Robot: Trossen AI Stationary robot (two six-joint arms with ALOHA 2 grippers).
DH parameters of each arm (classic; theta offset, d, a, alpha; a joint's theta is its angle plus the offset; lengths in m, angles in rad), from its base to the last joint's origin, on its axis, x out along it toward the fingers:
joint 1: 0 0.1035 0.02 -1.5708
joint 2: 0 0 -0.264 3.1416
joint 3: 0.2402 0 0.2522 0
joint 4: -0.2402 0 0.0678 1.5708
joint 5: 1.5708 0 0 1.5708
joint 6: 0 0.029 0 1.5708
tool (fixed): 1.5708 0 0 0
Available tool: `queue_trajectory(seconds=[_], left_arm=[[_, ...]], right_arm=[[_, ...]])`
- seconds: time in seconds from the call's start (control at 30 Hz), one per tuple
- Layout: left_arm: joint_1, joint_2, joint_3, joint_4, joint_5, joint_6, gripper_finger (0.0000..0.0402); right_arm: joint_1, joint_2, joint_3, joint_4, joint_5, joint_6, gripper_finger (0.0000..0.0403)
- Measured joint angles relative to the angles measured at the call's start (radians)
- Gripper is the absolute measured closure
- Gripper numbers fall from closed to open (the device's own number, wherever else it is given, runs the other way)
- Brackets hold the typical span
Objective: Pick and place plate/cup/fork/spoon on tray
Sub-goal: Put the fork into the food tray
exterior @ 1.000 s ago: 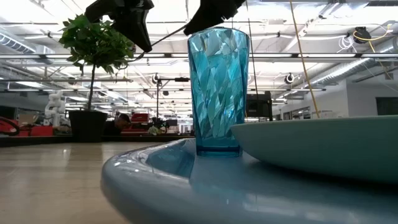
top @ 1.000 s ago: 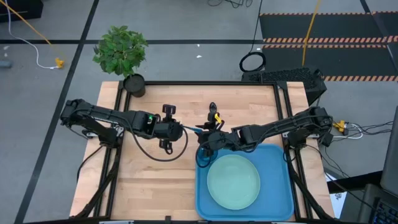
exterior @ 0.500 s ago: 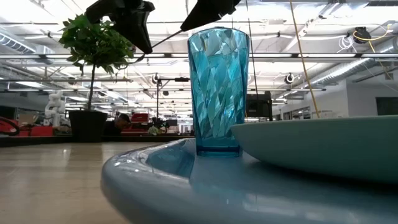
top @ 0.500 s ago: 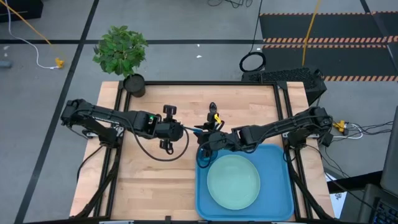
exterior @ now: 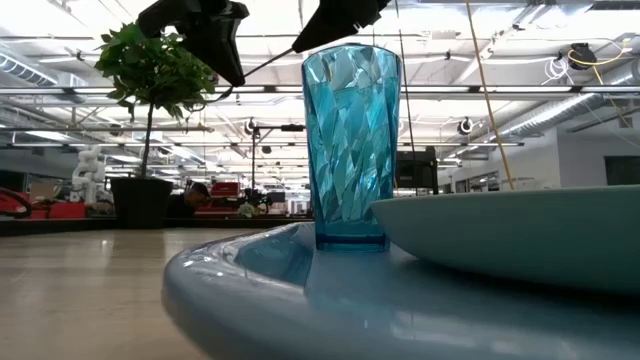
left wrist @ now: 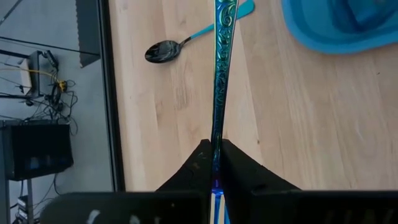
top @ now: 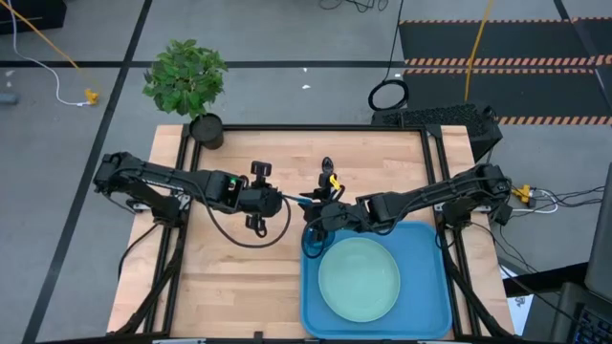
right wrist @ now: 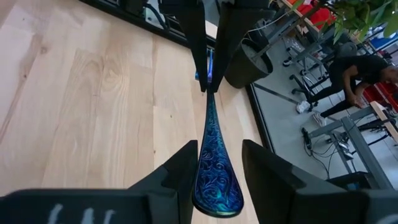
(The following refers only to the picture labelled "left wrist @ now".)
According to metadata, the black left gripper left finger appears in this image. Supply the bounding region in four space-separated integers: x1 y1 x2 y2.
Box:
39 138 214 224

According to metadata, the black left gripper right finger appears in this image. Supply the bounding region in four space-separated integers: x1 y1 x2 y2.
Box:
220 138 398 224

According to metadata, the iridescent blue utensil handle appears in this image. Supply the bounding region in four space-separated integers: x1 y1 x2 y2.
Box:
208 0 240 224

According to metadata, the blue plastic tray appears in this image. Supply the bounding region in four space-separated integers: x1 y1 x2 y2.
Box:
280 0 398 56

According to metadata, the black computer case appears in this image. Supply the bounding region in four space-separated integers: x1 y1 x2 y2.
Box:
0 119 75 182

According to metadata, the black power box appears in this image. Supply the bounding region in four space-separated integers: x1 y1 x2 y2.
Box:
18 49 59 98

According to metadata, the dark grey ribbed panel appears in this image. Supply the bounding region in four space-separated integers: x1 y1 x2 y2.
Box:
75 0 102 68

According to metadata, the thin black rod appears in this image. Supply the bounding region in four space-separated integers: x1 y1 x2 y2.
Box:
0 35 101 57

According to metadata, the black cable tangle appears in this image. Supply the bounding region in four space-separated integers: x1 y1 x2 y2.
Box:
0 77 79 136

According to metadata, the black spoon teal handle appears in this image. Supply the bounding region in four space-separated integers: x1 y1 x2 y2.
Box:
144 0 256 64

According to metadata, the thin yellow floor cable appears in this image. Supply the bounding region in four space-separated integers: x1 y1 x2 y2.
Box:
0 66 68 93

